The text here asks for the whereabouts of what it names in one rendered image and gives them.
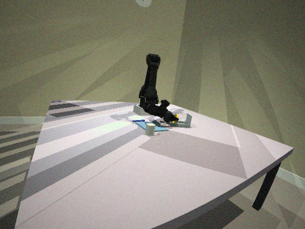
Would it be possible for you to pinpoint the light blue flat square mat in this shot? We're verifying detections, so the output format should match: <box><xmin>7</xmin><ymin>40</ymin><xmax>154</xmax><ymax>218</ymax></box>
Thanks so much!
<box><xmin>136</xmin><ymin>122</ymin><xmax>169</xmax><ymax>132</ymax></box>

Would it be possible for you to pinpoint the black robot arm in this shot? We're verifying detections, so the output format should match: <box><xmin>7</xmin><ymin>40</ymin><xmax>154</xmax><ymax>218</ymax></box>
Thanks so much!
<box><xmin>138</xmin><ymin>53</ymin><xmax>170</xmax><ymax>115</ymax></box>

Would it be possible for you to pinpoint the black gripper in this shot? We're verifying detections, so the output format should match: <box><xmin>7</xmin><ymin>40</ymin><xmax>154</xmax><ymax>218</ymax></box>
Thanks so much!
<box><xmin>154</xmin><ymin>106</ymin><xmax>179</xmax><ymax>123</ymax></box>

